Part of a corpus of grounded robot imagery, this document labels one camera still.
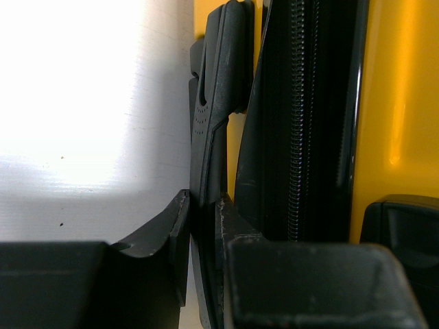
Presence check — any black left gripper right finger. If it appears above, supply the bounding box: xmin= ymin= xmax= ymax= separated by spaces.
xmin=215 ymin=197 xmax=427 ymax=328

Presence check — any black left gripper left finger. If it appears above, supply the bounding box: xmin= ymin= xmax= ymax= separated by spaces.
xmin=1 ymin=190 xmax=190 ymax=328

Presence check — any yellow hard-shell suitcase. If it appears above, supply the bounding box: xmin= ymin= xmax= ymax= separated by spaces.
xmin=189 ymin=1 xmax=438 ymax=328

